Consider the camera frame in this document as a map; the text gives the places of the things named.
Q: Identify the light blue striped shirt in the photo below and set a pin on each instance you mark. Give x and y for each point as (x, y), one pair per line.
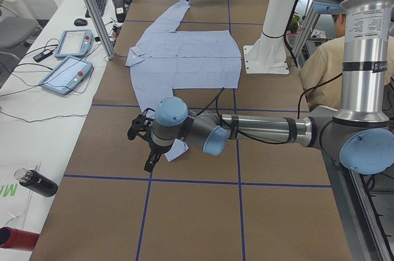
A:
(165, 59)

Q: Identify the black box with label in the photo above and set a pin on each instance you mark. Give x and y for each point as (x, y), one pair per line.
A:
(120, 10)

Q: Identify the black computer mouse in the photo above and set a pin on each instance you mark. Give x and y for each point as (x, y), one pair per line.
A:
(80, 22)

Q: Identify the near blue teach pendant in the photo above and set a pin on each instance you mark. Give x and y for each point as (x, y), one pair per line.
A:
(66, 75)

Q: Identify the blue teach pendant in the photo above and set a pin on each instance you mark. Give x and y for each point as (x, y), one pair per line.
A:
(74, 42)
(66, 75)

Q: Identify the black water bottle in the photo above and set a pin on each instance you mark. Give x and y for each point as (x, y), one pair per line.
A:
(36, 182)

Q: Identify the far blue teach pendant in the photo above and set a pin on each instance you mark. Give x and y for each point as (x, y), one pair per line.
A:
(74, 42)

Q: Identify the person in beige shirt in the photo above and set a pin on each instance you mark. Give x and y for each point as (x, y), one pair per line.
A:
(324, 64)

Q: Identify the red cylinder bottle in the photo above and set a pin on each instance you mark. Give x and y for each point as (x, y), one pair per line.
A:
(12, 238)

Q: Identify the grey office chair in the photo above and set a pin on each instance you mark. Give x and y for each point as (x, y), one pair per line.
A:
(16, 30)

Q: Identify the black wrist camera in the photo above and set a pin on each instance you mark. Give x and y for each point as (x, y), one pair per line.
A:
(140, 126)

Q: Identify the aluminium frame post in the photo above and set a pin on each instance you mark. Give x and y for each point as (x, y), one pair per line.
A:
(100, 27)

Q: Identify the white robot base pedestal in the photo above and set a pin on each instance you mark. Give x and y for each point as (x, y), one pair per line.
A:
(268, 54)

